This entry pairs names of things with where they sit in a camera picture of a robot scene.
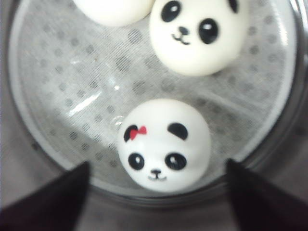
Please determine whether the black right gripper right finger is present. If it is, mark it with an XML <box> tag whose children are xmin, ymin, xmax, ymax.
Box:
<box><xmin>226</xmin><ymin>159</ymin><xmax>308</xmax><ymax>231</ymax></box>

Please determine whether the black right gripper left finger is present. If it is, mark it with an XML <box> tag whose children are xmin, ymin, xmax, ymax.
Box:
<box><xmin>0</xmin><ymin>162</ymin><xmax>90</xmax><ymax>231</ymax></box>

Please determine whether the panda bun with red bow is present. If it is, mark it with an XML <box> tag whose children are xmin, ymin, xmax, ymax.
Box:
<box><xmin>117</xmin><ymin>99</ymin><xmax>211</xmax><ymax>193</ymax></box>

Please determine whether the white steamer liner cloth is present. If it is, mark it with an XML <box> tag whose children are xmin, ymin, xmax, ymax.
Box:
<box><xmin>9</xmin><ymin>0</ymin><xmax>296</xmax><ymax>196</ymax></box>

